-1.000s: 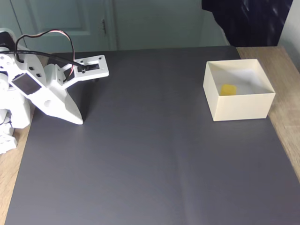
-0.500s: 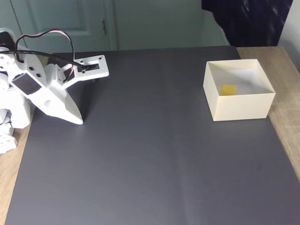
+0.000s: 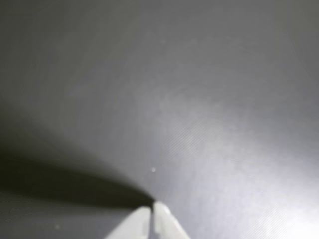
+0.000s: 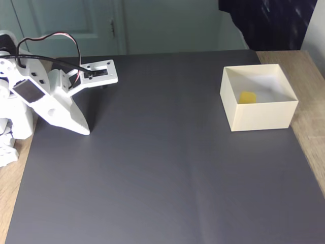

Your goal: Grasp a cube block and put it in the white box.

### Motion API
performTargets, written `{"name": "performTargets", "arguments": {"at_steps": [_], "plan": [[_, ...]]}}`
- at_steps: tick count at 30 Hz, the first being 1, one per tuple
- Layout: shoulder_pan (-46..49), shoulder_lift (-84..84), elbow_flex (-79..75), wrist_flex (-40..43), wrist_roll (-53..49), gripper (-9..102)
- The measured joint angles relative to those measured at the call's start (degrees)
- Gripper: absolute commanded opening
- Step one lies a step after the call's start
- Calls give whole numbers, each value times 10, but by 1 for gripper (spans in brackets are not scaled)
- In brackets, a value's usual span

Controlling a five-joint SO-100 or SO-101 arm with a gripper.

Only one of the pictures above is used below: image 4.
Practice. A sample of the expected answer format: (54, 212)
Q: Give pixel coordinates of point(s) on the yellow cube block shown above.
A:
(247, 98)

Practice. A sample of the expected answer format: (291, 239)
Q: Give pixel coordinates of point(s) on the white open box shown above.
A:
(261, 117)

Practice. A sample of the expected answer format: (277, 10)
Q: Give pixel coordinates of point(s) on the pale green panelled door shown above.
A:
(63, 17)

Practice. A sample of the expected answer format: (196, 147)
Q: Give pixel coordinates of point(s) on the dark grey mat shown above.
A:
(152, 190)

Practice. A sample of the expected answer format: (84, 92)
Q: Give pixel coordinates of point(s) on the black speckled cloth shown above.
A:
(274, 25)

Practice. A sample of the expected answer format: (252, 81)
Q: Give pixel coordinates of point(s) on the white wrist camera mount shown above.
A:
(101, 79)

